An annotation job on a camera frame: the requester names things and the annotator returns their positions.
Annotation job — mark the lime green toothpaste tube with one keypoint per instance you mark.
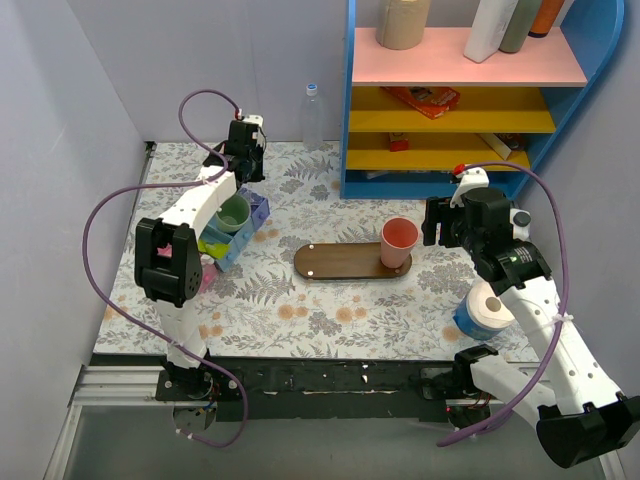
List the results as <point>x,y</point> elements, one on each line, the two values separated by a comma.
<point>214,250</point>

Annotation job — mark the light blue drawer box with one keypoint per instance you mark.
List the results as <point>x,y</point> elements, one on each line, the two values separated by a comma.
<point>237,242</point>

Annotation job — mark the blue wooden shelf unit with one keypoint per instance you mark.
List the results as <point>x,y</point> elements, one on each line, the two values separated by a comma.
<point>535,92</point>

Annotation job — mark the white tall bottle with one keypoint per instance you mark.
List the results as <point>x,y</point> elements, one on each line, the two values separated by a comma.
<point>489,26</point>

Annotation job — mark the beige paper towel roll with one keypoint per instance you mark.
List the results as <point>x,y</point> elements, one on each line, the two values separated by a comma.
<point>401,23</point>

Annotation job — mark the pink drawer box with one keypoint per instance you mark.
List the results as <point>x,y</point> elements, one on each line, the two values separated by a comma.
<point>209,273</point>

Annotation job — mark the oval wooden tray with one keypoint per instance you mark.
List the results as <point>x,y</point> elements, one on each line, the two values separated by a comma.
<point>345,261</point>

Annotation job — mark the orange bottle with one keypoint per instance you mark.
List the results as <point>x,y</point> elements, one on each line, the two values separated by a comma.
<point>545,18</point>

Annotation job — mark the white brown flat box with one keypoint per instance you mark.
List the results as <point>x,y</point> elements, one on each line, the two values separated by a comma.
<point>504,144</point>

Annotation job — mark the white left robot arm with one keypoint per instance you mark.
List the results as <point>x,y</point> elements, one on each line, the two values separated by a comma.
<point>167,259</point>

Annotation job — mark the purple drawer box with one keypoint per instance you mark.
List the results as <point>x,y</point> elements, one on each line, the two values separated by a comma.
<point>259,205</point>

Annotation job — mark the clear plastic water bottle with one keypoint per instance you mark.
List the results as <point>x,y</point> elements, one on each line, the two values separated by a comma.
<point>312,118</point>

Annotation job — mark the red orange snack box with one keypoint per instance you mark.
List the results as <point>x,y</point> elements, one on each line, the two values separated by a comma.
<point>431,102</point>

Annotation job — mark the toilet paper roll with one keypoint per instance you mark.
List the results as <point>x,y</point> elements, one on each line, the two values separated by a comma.
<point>481,315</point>

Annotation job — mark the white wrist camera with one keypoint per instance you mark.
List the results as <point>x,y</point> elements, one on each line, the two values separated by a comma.
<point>468,178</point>
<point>252,132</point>

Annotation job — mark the grey green bottle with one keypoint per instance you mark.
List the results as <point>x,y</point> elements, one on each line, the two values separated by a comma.
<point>519,26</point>

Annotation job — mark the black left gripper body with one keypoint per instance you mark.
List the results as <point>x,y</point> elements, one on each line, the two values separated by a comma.
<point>248,167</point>

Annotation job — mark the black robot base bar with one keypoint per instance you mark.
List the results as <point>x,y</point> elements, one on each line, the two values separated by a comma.
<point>275,389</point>

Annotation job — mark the green plastic cup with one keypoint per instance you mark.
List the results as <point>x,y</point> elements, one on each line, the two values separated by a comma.
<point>233,214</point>

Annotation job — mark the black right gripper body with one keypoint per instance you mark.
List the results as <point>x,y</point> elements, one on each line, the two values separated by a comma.
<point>435,223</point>

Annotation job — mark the pink plastic cup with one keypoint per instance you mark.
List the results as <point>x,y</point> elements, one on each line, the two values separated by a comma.
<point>399,235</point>

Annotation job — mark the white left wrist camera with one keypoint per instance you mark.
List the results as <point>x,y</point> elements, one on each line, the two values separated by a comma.
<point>252,132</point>

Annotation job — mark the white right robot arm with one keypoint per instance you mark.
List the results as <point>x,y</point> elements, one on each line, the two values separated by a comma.
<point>576,409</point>

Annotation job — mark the white bottle grey cap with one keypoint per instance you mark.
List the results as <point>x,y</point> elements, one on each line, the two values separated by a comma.
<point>521,222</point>

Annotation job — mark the red small box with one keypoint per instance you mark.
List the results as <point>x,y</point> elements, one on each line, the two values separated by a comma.
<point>398,142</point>

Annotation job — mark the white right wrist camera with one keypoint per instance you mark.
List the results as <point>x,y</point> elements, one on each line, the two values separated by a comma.
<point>468,178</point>

